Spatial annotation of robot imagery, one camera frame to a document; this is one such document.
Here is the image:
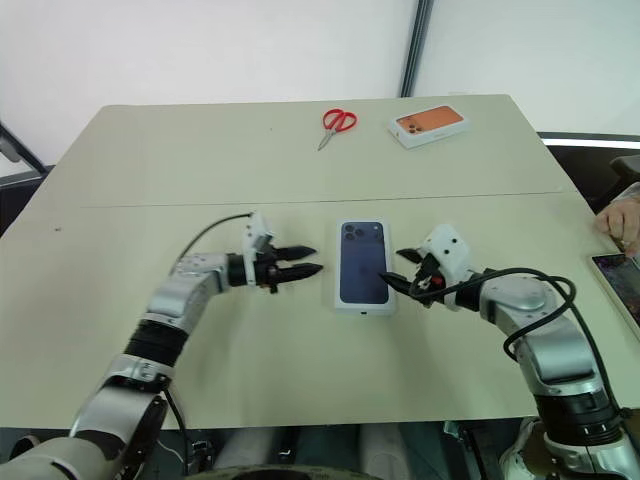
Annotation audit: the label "person's bare hand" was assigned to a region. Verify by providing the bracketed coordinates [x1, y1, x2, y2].
[594, 194, 640, 252]

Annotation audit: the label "tablet with cream frame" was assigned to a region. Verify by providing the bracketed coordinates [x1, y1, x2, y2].
[589, 252, 640, 337]

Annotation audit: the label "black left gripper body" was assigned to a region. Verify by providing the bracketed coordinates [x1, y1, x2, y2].
[252, 243, 285, 295]

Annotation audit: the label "white phone box lid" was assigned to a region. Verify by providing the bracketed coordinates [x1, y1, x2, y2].
[331, 216, 399, 318]

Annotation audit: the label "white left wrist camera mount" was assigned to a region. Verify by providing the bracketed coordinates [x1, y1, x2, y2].
[241, 211, 279, 252]

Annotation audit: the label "black chair armrest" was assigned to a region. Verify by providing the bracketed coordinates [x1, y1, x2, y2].
[611, 153, 640, 177]

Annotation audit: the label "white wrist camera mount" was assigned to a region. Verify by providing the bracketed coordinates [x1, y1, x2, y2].
[418, 224, 474, 287]
[241, 211, 279, 252]

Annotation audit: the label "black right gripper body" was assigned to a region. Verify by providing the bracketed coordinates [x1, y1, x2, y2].
[409, 252, 446, 301]

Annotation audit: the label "white box with orange phone print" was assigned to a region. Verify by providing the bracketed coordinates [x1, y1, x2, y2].
[387, 102, 474, 151]

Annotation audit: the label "black metal frame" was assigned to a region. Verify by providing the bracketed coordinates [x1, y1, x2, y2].
[0, 121, 51, 237]

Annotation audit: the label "red handled scissors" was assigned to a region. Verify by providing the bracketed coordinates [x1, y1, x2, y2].
[315, 108, 359, 152]

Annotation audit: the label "grey aluminium profile post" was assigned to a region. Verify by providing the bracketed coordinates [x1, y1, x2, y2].
[398, 0, 434, 98]

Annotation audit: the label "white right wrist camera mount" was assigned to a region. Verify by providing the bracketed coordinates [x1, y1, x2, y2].
[418, 224, 474, 287]

